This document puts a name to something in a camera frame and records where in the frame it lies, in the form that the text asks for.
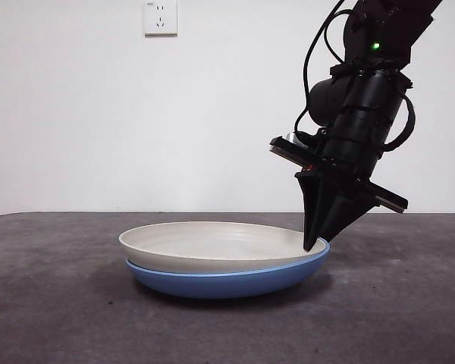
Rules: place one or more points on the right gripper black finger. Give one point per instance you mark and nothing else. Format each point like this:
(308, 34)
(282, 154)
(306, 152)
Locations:
(341, 216)
(312, 212)

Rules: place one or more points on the white round plate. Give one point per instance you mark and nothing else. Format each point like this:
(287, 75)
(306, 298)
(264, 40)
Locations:
(212, 246)

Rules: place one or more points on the blue round plate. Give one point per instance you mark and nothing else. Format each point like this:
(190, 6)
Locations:
(220, 284)

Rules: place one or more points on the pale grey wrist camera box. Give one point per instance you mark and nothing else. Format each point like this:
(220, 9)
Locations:
(294, 139)

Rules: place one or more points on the white wall socket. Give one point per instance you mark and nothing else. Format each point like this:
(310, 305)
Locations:
(160, 19)

